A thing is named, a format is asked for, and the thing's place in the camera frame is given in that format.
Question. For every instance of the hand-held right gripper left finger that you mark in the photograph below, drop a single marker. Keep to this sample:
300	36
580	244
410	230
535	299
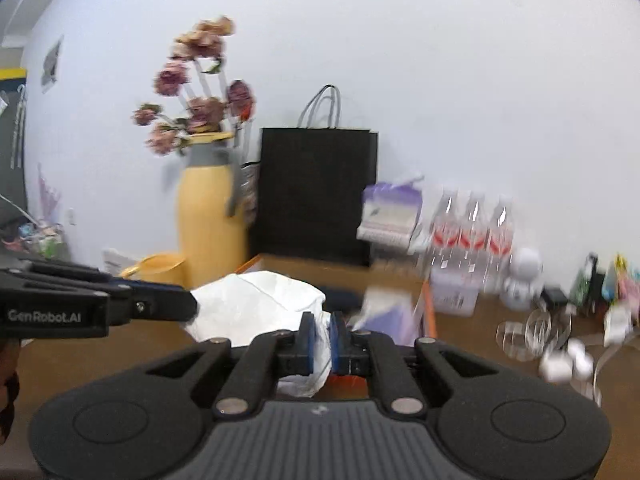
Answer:
306	345

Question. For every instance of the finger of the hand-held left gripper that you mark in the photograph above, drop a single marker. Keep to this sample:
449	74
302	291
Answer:
160	305

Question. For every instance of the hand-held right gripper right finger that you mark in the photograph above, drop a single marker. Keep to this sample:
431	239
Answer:
338	345

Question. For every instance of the white cloth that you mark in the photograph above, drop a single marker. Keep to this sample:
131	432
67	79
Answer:
255	305

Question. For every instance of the red cardboard box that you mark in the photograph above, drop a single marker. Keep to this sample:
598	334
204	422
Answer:
429	310

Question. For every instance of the person's left hand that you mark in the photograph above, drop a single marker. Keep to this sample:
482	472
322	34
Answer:
7	400

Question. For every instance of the yellow mug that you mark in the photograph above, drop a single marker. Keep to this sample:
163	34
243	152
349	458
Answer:
157	267

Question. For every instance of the white printed box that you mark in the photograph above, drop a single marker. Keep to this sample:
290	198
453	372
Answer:
119	261

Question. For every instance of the metal storage rack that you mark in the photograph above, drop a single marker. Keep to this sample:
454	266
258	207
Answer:
35	237

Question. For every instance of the yellow thermos jug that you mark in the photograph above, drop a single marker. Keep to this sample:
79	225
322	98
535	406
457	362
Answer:
210	225

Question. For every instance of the white flat box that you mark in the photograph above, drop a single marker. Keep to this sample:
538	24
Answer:
385	236

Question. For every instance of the small metal tin box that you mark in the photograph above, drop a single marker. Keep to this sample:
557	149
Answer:
455	292

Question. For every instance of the black paper bag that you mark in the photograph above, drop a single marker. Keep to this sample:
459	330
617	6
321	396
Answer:
315	195

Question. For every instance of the purple tissue pack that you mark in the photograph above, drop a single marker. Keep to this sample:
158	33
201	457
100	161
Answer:
392	202

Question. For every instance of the black yellow banner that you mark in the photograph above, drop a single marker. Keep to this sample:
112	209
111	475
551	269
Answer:
12	130

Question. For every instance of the white robot toy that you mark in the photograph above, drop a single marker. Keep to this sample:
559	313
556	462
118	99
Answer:
522	277

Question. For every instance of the dried pink rose bouquet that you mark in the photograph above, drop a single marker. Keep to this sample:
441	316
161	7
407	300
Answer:
200	105

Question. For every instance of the white earbud case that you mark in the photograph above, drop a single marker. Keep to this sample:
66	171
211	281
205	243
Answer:
556	366

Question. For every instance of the black charger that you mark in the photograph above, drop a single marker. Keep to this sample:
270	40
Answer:
555	299

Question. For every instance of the small green bottle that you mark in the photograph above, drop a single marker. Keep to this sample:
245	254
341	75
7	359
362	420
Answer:
584	280

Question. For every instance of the white crumpled tissue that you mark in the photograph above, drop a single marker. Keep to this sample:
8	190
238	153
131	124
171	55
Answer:
617	325

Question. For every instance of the colourful snack packet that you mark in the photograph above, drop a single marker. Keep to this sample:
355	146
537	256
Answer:
622	280

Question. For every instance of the white wall socket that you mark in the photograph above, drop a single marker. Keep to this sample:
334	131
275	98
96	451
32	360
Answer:
72	217

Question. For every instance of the purple coral wall decal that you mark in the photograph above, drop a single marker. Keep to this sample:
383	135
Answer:
50	192

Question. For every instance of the wall picture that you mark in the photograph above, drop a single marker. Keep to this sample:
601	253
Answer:
52	64

